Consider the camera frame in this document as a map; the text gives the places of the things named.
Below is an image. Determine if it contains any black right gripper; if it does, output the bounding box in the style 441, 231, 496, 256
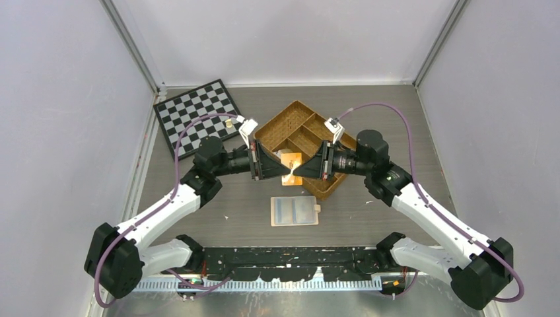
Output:
294, 139, 372, 180

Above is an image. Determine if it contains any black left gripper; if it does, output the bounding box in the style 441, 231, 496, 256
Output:
213, 139, 291, 181

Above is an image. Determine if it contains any beige leather card holder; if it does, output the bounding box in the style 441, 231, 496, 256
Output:
270, 196, 321, 227

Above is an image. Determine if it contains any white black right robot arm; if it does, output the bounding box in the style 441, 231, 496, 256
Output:
294, 129, 514, 310

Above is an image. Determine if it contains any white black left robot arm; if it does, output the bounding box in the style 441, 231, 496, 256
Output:
84, 137, 291, 299

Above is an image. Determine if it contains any woven wicker divided tray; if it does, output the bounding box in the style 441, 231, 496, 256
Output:
254, 100, 357, 200

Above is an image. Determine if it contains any black white chessboard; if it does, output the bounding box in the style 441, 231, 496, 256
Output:
153, 79, 241, 160

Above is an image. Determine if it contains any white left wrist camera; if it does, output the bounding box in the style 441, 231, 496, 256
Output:
238, 118, 258, 147

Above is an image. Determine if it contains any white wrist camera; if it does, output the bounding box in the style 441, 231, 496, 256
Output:
238, 118, 258, 147
324, 118, 345, 145

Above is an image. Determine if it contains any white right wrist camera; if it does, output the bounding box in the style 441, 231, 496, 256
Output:
324, 118, 345, 145

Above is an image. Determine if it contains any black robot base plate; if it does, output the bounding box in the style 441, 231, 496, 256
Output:
160, 246, 421, 283

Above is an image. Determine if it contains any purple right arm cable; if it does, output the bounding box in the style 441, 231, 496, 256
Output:
334, 102, 526, 304

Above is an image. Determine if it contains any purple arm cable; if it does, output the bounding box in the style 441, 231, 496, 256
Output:
334, 102, 526, 304
94, 113, 246, 309

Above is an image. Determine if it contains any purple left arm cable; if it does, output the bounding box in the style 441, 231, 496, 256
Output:
94, 113, 246, 309

